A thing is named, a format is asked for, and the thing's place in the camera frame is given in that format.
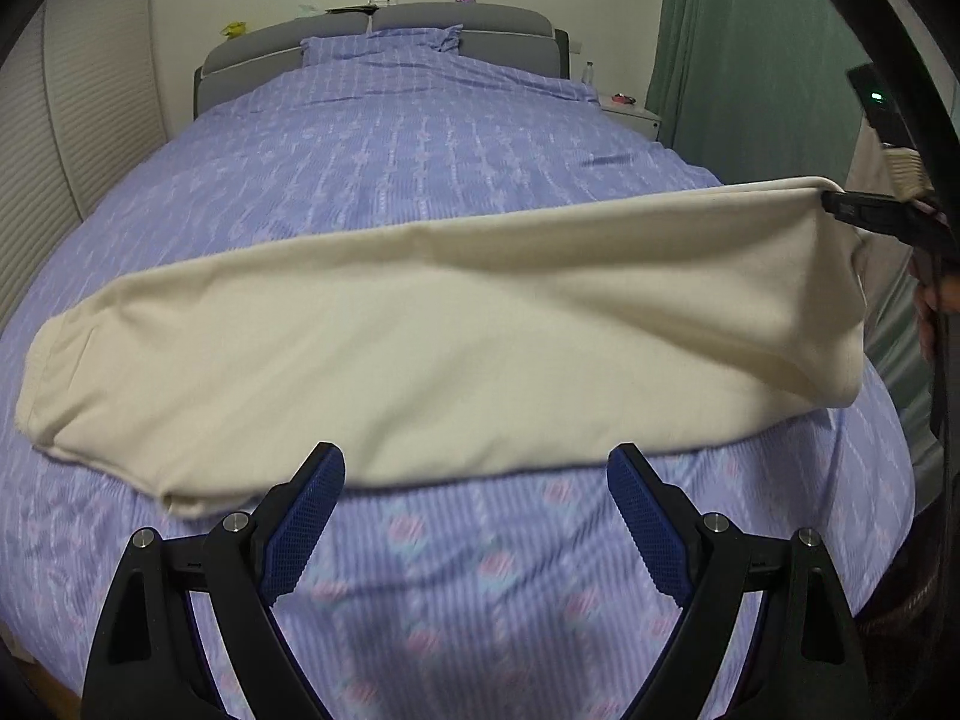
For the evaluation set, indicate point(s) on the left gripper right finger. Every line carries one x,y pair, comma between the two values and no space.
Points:
803,660

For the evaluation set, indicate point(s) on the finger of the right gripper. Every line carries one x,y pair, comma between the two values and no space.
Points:
846,206

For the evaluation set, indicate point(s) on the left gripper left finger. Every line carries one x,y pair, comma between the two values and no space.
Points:
147,659

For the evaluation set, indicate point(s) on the cream pants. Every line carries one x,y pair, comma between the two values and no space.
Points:
449,349

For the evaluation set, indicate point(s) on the person's right hand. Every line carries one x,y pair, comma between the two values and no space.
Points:
923,310

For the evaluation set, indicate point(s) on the green curtain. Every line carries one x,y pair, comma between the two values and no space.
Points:
757,89

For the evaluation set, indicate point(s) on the purple patterned bed cover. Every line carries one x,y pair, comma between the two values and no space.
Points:
517,597

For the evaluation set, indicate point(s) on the white bedside table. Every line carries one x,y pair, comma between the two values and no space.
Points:
634,117

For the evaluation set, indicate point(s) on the clear plastic bottle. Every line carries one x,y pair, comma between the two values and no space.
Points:
588,73

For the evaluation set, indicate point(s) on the grey upholstered headboard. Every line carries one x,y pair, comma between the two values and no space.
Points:
497,34

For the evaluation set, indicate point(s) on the purple patterned pillow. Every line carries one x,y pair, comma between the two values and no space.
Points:
317,50

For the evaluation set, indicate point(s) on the white slatted wardrobe door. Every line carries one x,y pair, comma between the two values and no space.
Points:
80,109

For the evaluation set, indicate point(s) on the yellow toy on headboard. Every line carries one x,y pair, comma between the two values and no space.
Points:
234,29

